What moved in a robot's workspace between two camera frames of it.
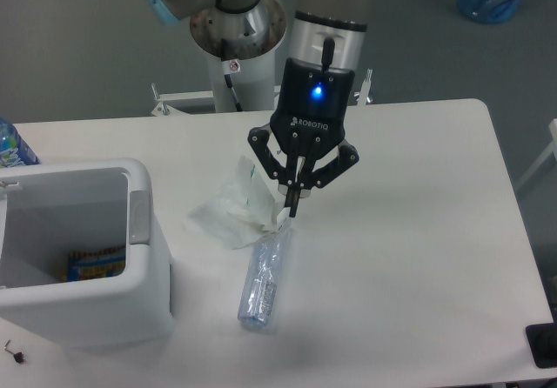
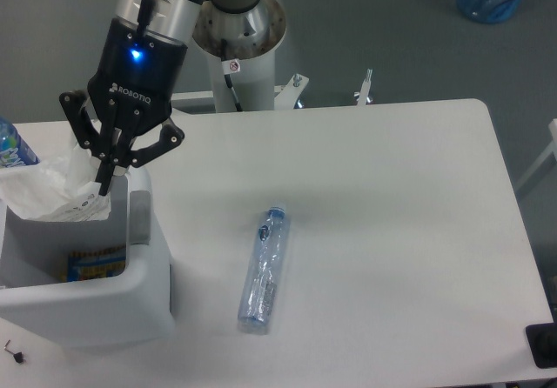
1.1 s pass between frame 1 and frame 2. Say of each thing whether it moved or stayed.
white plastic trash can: stayed
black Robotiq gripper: moved
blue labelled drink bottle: stayed
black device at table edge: stayed
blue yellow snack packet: stayed
